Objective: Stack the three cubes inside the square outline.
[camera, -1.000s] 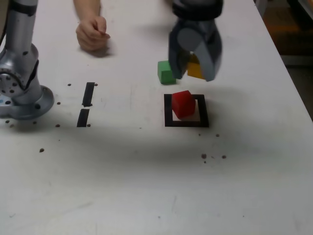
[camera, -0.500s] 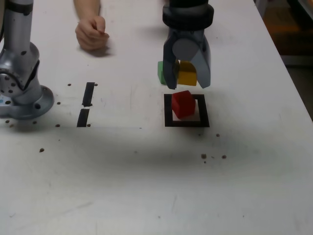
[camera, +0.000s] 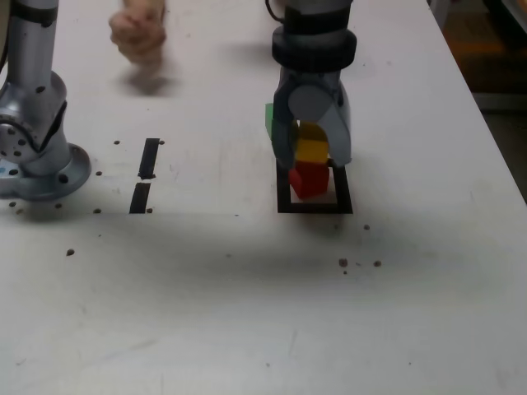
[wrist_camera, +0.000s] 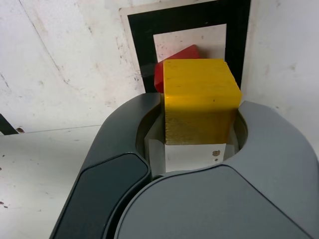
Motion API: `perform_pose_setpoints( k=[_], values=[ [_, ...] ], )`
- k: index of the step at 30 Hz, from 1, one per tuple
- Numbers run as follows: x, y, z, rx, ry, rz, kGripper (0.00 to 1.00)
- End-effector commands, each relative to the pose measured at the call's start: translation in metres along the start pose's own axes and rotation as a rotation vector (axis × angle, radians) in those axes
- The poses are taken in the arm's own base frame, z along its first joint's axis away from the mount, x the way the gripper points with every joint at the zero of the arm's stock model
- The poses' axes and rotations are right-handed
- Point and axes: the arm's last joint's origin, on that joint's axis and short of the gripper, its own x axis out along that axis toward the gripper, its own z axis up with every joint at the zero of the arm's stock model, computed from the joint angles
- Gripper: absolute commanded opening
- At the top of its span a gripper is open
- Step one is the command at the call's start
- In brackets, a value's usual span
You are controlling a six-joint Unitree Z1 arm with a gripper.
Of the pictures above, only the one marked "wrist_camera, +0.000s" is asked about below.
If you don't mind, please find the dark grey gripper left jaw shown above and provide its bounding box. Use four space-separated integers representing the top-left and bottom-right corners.
49 92 167 239

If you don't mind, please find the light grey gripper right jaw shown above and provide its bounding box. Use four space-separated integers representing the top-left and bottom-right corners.
106 100 319 239

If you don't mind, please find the red cube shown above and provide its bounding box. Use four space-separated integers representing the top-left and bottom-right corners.
154 44 202 94

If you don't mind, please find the black tape strip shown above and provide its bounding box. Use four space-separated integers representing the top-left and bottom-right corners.
0 113 16 136

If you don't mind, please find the yellow cube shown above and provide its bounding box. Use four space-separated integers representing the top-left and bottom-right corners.
162 58 243 146

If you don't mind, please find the black tape square outline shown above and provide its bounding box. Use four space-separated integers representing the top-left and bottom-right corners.
127 0 252 95

